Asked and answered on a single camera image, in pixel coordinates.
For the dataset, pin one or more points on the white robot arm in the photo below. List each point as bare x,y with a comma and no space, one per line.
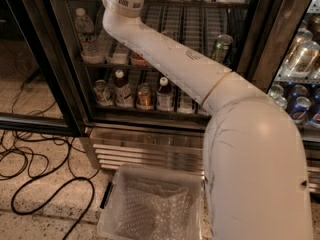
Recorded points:
255,168

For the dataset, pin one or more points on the red coca cola can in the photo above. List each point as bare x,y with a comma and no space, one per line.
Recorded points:
137,60

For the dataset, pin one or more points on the green white can bottom shelf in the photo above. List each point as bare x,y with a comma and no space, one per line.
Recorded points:
102,93

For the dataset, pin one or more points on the green soda can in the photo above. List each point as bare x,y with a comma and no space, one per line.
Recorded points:
222,48

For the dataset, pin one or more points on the clear water bottle middle shelf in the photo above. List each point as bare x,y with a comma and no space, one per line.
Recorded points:
86,33

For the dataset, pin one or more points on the stainless steel fridge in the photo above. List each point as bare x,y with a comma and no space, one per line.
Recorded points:
130,135

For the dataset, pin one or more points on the white green can right compartment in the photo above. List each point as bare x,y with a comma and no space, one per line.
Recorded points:
276,93

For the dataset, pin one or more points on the open glass fridge door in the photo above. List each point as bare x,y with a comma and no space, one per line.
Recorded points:
36,89

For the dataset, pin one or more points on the blue pepsi can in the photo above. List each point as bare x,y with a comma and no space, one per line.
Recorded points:
298,109
314,115

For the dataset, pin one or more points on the silver can compartment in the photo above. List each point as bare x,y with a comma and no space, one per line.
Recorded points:
299,64
301,36

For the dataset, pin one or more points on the closed glass fridge door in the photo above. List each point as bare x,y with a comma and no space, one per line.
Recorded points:
273,34

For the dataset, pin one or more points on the dark tea bottle white cap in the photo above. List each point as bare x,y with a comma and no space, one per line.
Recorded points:
164,95

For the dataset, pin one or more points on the brown tea bottle white cap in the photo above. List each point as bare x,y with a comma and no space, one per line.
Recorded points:
122,88

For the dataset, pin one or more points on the clear plastic bin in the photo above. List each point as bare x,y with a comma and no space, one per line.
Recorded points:
110,215

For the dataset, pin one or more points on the bubble wrap sheet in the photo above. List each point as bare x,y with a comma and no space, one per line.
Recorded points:
154,211

